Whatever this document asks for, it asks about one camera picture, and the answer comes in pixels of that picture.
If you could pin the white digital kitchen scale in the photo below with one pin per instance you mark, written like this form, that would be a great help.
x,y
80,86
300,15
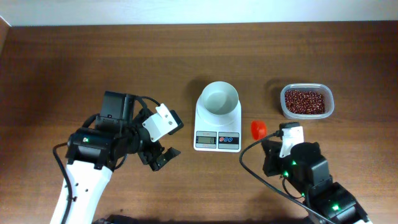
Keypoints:
x,y
217,132

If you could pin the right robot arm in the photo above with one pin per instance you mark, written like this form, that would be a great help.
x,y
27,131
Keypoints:
x,y
307,170

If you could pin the clear plastic bean container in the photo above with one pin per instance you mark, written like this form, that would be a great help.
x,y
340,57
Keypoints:
x,y
320,88

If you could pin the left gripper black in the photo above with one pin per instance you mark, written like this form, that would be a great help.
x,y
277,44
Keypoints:
x,y
154,150

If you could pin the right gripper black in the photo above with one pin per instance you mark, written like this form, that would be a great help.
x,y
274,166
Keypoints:
x,y
271,150

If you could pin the red beans pile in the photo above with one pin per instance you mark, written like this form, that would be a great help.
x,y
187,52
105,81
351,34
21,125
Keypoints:
x,y
304,102

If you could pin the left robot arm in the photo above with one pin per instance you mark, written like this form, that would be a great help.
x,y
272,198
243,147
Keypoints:
x,y
86,173

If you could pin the orange measuring scoop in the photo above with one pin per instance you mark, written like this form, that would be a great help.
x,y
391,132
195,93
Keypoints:
x,y
258,129

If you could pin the white round bowl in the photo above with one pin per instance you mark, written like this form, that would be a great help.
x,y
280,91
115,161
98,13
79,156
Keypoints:
x,y
219,98

